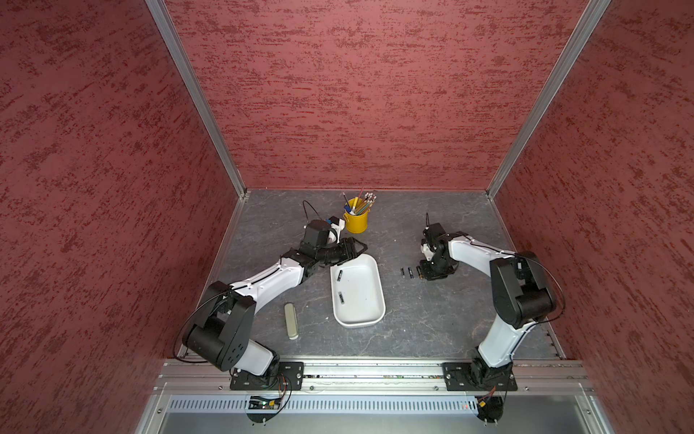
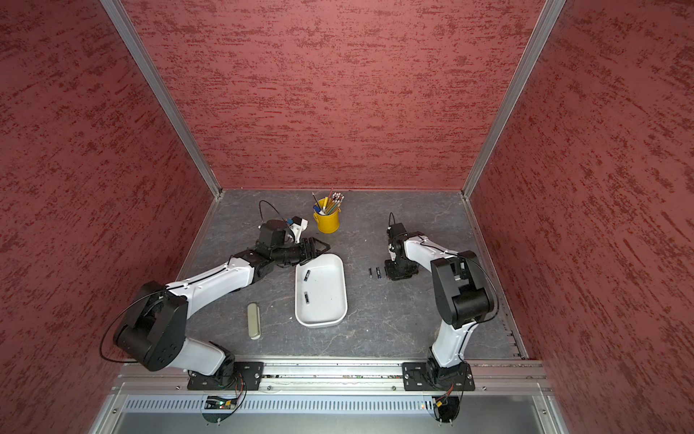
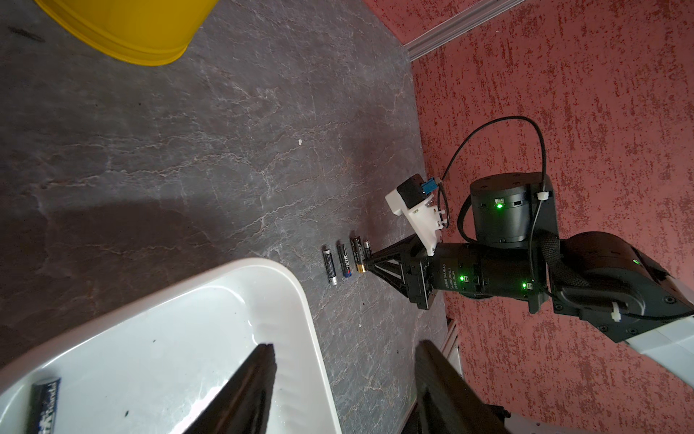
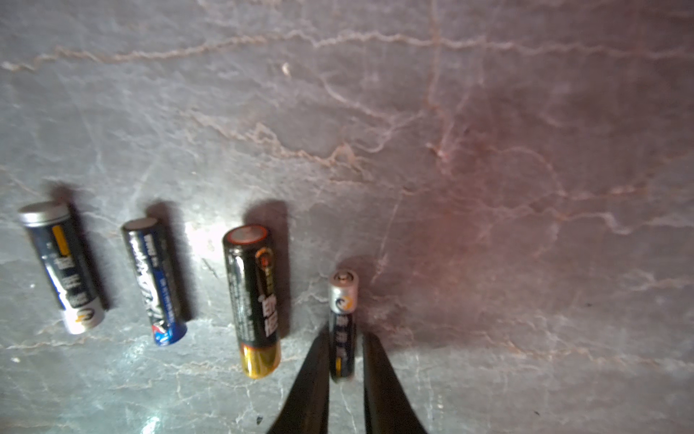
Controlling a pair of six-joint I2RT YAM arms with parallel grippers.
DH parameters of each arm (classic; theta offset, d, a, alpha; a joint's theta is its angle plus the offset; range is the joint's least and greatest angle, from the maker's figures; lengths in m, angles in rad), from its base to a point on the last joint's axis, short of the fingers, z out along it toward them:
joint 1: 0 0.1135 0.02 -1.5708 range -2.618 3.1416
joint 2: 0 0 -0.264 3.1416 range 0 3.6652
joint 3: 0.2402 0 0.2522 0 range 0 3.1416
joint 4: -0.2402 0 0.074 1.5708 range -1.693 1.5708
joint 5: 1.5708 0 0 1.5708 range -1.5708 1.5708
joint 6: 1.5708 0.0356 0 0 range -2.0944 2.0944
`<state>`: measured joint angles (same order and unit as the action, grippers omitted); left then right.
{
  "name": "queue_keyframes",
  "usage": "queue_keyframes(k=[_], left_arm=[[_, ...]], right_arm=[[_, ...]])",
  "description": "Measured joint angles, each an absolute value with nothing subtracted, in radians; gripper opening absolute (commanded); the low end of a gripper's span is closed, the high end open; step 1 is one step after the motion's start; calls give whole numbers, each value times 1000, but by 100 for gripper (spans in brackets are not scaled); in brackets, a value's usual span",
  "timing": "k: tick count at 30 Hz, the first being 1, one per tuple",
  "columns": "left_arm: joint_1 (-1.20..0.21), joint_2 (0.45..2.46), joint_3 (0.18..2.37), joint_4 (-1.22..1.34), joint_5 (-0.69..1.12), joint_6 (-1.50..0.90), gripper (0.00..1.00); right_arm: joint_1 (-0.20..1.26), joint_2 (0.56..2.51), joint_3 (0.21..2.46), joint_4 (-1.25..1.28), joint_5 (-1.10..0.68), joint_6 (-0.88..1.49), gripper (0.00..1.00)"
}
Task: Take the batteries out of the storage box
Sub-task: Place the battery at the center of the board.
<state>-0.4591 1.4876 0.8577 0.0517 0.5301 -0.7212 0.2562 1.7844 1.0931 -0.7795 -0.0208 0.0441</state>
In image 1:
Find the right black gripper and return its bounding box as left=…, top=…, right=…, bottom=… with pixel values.
left=419, top=253, right=455, bottom=281

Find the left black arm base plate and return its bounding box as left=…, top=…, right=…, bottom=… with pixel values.
left=230, top=361, right=305, bottom=392

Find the coloured pencils bundle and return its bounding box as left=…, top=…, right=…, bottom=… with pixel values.
left=343, top=192, right=377, bottom=216

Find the yellow pencil cup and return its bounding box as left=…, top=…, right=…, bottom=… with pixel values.
left=343, top=213, right=369, bottom=234

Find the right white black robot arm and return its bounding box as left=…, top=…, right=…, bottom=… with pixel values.
left=419, top=224, right=558, bottom=388

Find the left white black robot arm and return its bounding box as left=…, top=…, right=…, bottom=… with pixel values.
left=181, top=237, right=368, bottom=377

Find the beige oblong case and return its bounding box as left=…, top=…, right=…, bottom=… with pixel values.
left=284, top=303, right=299, bottom=340

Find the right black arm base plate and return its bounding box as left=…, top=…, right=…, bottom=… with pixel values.
left=442, top=358, right=518, bottom=392

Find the right aluminium corner post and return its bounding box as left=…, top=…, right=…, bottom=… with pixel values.
left=486, top=0, right=613, bottom=199

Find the left aluminium corner post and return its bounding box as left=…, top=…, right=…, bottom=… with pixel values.
left=145, top=0, right=249, bottom=199

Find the white oval storage tray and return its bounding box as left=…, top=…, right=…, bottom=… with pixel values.
left=330, top=253, right=386, bottom=328

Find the aluminium front rail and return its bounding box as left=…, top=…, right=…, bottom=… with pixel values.
left=154, top=356, right=596, bottom=396

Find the left controller board with wires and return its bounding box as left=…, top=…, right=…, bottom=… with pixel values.
left=246, top=395, right=291, bottom=425

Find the aluminium corner post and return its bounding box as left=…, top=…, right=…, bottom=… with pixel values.
left=486, top=0, right=613, bottom=199
left=145, top=0, right=249, bottom=199

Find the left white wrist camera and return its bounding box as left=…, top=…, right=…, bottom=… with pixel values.
left=327, top=216, right=345, bottom=244

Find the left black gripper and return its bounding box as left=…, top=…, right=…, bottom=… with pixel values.
left=316, top=237, right=368, bottom=265

